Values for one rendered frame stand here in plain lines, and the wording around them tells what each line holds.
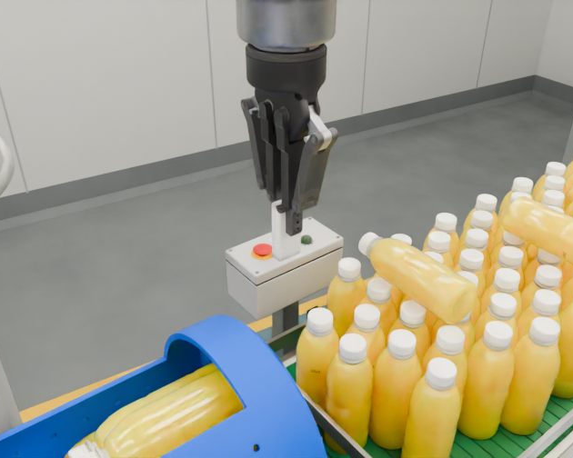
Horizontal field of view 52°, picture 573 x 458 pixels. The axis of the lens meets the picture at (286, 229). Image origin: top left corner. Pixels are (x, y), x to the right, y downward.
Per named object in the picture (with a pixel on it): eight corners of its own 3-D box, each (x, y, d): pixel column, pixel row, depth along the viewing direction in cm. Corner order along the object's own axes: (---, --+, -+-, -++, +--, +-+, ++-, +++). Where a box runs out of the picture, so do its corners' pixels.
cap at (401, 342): (417, 343, 87) (418, 334, 86) (410, 361, 84) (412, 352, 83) (392, 336, 88) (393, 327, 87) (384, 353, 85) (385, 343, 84)
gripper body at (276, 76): (347, 44, 52) (343, 139, 57) (290, 25, 58) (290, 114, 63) (281, 58, 48) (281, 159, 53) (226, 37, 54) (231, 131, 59)
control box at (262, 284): (227, 293, 111) (224, 248, 105) (309, 257, 121) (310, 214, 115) (257, 321, 104) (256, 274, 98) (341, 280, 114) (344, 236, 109)
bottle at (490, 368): (500, 442, 94) (526, 358, 84) (456, 437, 95) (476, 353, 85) (493, 407, 100) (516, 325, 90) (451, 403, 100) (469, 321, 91)
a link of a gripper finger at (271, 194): (266, 104, 56) (258, 100, 57) (267, 205, 62) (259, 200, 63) (299, 96, 58) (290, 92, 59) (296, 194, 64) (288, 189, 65)
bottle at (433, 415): (414, 488, 87) (430, 402, 77) (392, 449, 93) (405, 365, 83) (456, 475, 89) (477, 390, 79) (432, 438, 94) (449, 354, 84)
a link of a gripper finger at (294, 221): (296, 187, 61) (314, 198, 59) (296, 228, 64) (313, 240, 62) (285, 192, 60) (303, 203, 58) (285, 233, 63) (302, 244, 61)
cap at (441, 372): (435, 392, 79) (437, 383, 78) (420, 372, 82) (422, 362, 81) (459, 385, 80) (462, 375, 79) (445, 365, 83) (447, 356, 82)
